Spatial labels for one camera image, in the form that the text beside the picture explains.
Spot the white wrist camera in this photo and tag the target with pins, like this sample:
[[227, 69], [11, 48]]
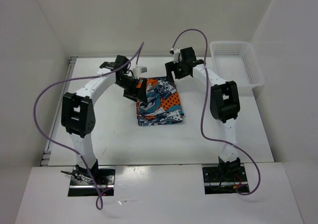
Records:
[[176, 55], [138, 71]]

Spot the white plastic basket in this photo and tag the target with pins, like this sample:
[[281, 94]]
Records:
[[236, 60]]

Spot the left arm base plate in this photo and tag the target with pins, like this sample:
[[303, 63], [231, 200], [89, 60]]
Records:
[[81, 185]]

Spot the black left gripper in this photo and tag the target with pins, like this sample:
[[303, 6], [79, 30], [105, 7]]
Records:
[[137, 93]]

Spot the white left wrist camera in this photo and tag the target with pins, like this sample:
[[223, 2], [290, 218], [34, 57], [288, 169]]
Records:
[[138, 71]]

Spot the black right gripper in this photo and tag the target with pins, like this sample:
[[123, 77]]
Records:
[[171, 66]]

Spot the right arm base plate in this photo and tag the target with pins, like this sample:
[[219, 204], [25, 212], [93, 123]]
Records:
[[214, 183]]

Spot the colourful patterned shorts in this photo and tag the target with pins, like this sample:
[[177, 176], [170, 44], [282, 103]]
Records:
[[163, 104]]

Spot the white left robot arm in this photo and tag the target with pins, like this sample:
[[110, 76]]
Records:
[[78, 116]]

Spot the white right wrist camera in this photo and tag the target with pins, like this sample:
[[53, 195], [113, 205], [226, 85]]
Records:
[[176, 55]]

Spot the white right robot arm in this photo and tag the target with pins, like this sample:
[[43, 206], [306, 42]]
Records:
[[223, 98]]

